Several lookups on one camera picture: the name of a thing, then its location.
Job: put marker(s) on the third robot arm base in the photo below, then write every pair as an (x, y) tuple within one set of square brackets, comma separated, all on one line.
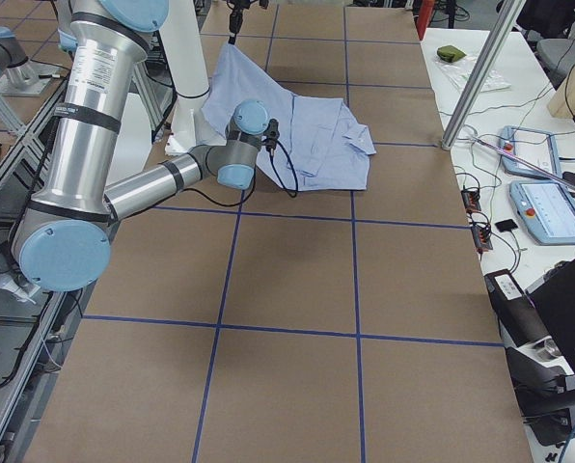
[(19, 76)]

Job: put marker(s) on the orange circuit board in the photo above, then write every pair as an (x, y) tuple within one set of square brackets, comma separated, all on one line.
[(470, 199), (481, 234)]

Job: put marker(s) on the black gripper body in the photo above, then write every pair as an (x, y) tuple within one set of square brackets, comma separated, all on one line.
[(233, 23)]

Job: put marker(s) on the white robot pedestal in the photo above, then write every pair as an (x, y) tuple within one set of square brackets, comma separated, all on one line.
[(182, 45)]

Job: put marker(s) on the green cloth bundle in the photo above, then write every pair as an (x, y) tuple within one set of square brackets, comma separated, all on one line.
[(450, 54)]

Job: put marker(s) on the white power strip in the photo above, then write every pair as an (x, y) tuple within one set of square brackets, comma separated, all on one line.
[(22, 291)]

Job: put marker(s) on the lower teach pendant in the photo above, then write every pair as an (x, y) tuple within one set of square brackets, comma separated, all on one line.
[(546, 209)]

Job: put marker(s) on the aluminium frame rack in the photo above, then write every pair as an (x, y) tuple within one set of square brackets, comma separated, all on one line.
[(32, 334)]

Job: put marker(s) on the light blue striped shirt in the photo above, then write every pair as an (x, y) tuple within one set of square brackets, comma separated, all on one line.
[(326, 147)]

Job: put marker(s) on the black machine with label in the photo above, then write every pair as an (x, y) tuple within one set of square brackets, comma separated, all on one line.
[(545, 395)]

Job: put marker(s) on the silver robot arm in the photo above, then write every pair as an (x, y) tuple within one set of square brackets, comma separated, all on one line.
[(61, 242)]

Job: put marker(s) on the teach pendant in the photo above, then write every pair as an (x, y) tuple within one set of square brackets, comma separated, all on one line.
[(546, 209), (539, 148)]

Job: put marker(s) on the upper teach pendant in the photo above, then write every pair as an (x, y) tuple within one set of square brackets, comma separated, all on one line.
[(539, 148)]

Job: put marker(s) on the aluminium frame post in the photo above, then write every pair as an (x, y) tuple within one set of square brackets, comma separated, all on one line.
[(486, 59)]

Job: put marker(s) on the red fire extinguisher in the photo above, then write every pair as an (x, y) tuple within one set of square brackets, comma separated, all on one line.
[(425, 14)]

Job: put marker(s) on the small black device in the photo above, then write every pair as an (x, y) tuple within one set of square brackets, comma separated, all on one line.
[(507, 225)]

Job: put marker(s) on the white plastic chair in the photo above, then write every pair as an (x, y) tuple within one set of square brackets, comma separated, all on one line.
[(134, 142)]

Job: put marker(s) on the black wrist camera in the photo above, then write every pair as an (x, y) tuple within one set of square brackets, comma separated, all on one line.
[(271, 137)]

